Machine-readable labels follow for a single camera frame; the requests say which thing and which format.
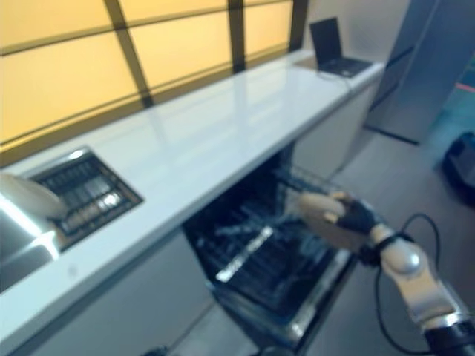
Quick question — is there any black equipment case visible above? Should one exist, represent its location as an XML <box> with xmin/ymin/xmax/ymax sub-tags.
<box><xmin>440</xmin><ymin>130</ymin><xmax>475</xmax><ymax>205</ymax></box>

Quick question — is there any glossy white cabinet door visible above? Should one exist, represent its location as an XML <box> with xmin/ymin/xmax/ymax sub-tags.
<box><xmin>292</xmin><ymin>65</ymin><xmax>384</xmax><ymax>174</ymax></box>
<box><xmin>22</xmin><ymin>225</ymin><xmax>214</xmax><ymax>356</ymax></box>

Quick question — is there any black dish drying rack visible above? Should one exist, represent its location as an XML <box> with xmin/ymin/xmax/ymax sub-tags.
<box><xmin>35</xmin><ymin>151</ymin><xmax>144</xmax><ymax>242</ymax></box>

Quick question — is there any stainless steel sink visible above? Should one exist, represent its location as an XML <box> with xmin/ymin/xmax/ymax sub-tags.
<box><xmin>0</xmin><ymin>145</ymin><xmax>145</xmax><ymax>294</ymax></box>

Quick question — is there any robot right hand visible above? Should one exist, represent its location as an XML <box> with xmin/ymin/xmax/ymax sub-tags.
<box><xmin>325</xmin><ymin>191</ymin><xmax>377</xmax><ymax>235</ymax></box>

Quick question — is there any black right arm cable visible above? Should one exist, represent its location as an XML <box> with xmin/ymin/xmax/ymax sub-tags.
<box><xmin>372</xmin><ymin>213</ymin><xmax>439</xmax><ymax>356</ymax></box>

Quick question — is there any black dishwasher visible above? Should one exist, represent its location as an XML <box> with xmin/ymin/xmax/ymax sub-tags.
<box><xmin>180</xmin><ymin>146</ymin><xmax>358</xmax><ymax>352</ymax></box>

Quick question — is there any tall grey refrigerator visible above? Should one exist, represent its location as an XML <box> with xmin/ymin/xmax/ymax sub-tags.
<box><xmin>365</xmin><ymin>0</ymin><xmax>475</xmax><ymax>145</ymax></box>

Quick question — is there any cream plate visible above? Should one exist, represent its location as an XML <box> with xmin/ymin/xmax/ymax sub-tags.
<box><xmin>0</xmin><ymin>172</ymin><xmax>64</xmax><ymax>220</ymax></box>
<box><xmin>298</xmin><ymin>191</ymin><xmax>358</xmax><ymax>254</ymax></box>

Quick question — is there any black laptop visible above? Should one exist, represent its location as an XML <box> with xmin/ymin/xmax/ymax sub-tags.
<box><xmin>309</xmin><ymin>16</ymin><xmax>373</xmax><ymax>79</ymax></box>

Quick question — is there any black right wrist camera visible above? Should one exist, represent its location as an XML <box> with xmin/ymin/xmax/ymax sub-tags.
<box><xmin>356</xmin><ymin>243</ymin><xmax>384</xmax><ymax>267</ymax></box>

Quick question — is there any dishwasher wire rack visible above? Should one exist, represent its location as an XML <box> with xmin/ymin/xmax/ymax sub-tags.
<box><xmin>273</xmin><ymin>165</ymin><xmax>337</xmax><ymax>200</ymax></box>
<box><xmin>192</xmin><ymin>200</ymin><xmax>337</xmax><ymax>311</ymax></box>

